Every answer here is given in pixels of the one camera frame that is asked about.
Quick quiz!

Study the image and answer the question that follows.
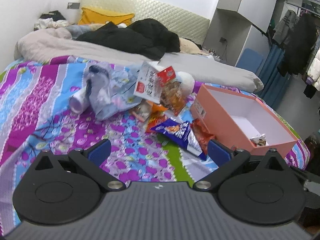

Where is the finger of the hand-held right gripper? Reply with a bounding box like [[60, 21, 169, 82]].
[[285, 164, 320, 180]]

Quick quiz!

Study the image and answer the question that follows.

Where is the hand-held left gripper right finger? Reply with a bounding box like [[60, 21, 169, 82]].
[[194, 138, 288, 193]]

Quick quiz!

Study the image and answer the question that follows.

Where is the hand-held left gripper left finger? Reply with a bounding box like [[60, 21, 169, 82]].
[[33, 139, 127, 193]]

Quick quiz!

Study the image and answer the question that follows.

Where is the red crinkled snack packet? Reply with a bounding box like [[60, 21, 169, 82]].
[[191, 118, 217, 154]]

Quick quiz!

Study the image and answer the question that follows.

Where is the pink cardboard box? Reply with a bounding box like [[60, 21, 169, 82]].
[[190, 84, 299, 159]]

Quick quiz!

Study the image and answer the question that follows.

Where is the blue snack packet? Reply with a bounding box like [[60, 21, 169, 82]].
[[149, 120, 208, 161]]

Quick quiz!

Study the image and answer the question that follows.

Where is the small clear snack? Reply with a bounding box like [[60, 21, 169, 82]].
[[250, 134, 267, 147]]

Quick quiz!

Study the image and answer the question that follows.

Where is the small white pink snack packet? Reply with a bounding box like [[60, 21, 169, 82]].
[[132, 102, 153, 123]]

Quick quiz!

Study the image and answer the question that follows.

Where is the orange red snack packet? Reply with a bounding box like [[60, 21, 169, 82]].
[[145, 114, 170, 133]]

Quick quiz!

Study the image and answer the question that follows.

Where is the white tube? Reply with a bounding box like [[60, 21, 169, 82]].
[[69, 84, 92, 112]]

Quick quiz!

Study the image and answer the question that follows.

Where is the light blue floral plastic bag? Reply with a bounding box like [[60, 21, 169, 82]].
[[86, 64, 143, 121]]

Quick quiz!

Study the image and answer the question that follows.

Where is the clear snack bag red header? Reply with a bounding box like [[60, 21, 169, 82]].
[[156, 66, 190, 117]]

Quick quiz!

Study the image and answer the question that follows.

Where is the white round plush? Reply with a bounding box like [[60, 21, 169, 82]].
[[176, 71, 195, 98]]

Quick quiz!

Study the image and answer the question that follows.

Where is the white snack bag red label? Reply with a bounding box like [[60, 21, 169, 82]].
[[133, 60, 165, 104]]

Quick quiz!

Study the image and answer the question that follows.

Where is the grey duvet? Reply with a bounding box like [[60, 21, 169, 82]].
[[14, 27, 265, 93]]

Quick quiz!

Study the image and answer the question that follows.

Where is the colourful floral bed sheet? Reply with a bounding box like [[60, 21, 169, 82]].
[[0, 55, 307, 228]]

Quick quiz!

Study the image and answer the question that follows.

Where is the blue curtain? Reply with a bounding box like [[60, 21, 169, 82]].
[[259, 44, 292, 108]]

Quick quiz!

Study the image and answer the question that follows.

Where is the blue padded board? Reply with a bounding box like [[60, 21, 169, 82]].
[[236, 48, 265, 77]]

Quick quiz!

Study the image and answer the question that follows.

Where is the white puffer jacket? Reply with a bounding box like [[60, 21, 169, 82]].
[[307, 49, 320, 90]]

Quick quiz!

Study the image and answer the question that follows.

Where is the beige pillow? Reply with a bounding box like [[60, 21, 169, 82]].
[[178, 37, 204, 54]]

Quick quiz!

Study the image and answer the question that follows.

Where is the black jacket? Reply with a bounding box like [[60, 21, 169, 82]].
[[75, 18, 181, 60]]

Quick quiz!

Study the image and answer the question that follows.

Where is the light blue cloth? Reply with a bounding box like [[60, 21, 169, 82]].
[[66, 24, 100, 39]]

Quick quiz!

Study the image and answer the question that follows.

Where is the hanging black coat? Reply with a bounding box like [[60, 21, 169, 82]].
[[277, 12, 318, 77]]

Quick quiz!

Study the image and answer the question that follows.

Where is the yellow pillow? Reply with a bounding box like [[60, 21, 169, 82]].
[[77, 7, 135, 27]]

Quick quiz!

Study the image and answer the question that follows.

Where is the pile of clothes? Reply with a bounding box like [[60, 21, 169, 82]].
[[34, 10, 69, 30]]

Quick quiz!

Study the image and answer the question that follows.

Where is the hanging grey jacket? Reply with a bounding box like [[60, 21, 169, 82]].
[[272, 9, 297, 48]]

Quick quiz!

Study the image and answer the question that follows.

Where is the cream padded headboard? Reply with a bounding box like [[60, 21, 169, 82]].
[[79, 0, 210, 52]]

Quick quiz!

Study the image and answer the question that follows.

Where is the grey wardrobe cabinet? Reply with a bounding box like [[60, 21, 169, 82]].
[[202, 0, 280, 67]]

